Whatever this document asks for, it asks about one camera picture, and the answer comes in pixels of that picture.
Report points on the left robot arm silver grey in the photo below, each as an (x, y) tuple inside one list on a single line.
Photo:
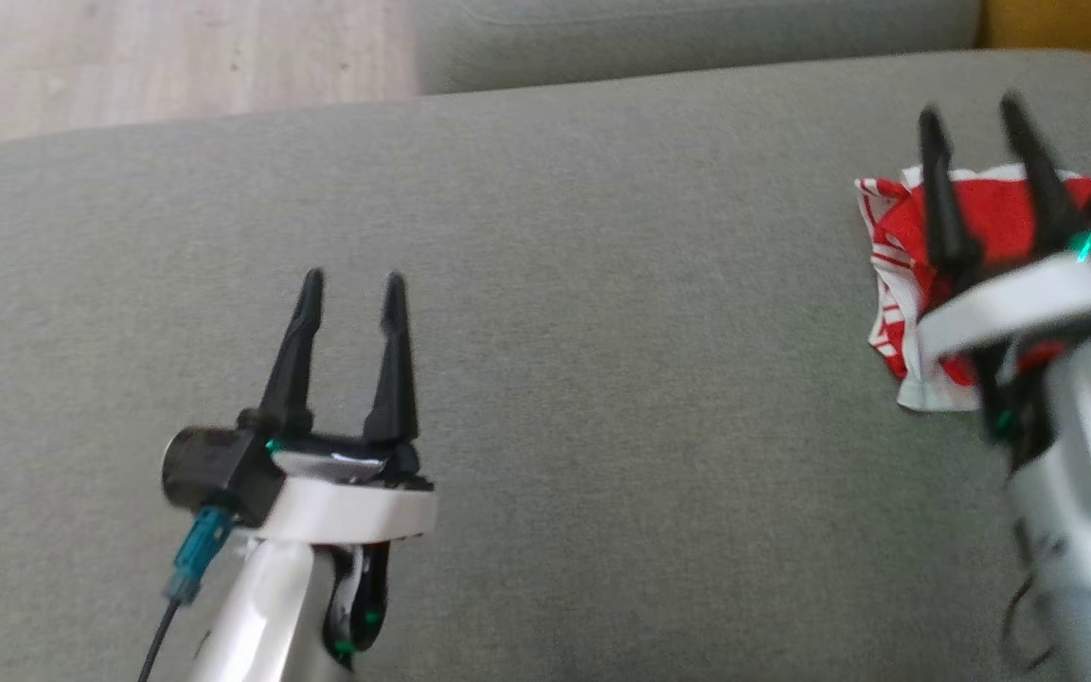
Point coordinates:
[(266, 616)]

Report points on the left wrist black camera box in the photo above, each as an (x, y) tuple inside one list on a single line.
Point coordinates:
[(214, 469)]

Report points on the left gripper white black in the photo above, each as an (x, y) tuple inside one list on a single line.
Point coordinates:
[(347, 507)]

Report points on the large grey sofa seat cushion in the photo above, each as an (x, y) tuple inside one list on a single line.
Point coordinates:
[(602, 332)]

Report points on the red jersey with white sleeves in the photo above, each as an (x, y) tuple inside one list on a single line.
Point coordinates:
[(889, 317)]

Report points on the yellow sofa back cushion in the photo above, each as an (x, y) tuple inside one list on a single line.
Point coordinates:
[(1066, 26)]

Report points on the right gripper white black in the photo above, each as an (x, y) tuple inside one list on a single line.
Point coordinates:
[(1028, 303)]

